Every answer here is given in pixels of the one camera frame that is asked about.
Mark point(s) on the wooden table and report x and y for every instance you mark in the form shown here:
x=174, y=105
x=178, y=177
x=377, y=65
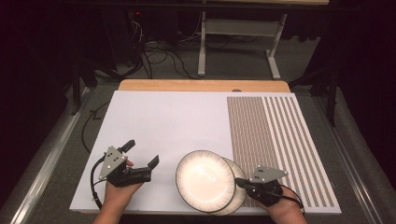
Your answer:
x=202, y=85

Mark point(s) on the dark metal stand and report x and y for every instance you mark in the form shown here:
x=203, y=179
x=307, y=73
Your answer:
x=76, y=87
x=331, y=93

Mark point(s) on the white plate with dark rim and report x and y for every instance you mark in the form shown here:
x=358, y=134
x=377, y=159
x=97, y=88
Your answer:
x=238, y=170
x=204, y=182

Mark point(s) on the white metal stand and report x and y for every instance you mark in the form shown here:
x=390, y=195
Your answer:
x=239, y=27

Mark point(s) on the white board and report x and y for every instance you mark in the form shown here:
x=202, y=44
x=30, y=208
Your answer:
x=162, y=124

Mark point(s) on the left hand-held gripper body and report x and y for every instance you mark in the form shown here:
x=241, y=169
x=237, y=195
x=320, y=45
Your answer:
x=112, y=161

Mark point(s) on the person's right hand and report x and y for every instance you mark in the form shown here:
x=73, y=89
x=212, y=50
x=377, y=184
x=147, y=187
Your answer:
x=288, y=203

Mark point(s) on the person's left hand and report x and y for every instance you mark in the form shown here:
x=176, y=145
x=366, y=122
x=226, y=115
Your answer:
x=116, y=196

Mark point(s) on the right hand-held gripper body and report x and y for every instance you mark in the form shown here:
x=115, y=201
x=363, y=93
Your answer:
x=266, y=186

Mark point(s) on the aluminium floor rail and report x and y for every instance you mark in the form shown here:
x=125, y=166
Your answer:
x=46, y=168
x=351, y=165

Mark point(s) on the striped grey placemat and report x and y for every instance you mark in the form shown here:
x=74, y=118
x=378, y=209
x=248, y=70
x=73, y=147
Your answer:
x=280, y=130

